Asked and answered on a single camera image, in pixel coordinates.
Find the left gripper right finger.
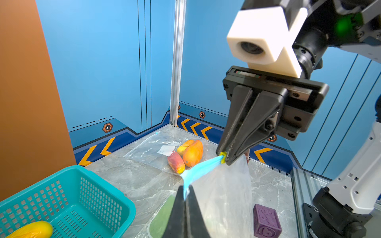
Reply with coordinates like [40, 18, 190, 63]
[186, 185, 210, 238]

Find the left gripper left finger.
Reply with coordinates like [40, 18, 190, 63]
[162, 185, 186, 238]

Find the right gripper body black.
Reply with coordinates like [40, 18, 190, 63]
[223, 66, 329, 140]

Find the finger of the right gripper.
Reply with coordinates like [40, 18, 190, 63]
[216, 85, 262, 156]
[224, 90, 288, 166]

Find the clear bags stack green print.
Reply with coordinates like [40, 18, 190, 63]
[136, 193, 175, 238]

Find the clear zip-top bag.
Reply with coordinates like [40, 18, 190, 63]
[124, 132, 216, 175]
[181, 155, 253, 238]

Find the red pink mango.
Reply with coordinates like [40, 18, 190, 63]
[167, 151, 186, 174]

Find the large orange mango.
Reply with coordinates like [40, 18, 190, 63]
[182, 140, 203, 167]

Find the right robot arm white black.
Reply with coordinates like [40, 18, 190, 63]
[216, 1, 381, 238]

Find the yellow orange mango back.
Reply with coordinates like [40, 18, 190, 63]
[7, 221, 54, 238]

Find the purple cube box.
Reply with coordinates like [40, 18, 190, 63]
[253, 204, 282, 238]

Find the teal plastic basket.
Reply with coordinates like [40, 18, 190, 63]
[1, 166, 136, 238]

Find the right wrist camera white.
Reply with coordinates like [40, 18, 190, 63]
[227, 7, 308, 78]

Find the aluminium rail front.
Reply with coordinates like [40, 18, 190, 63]
[291, 168, 329, 238]

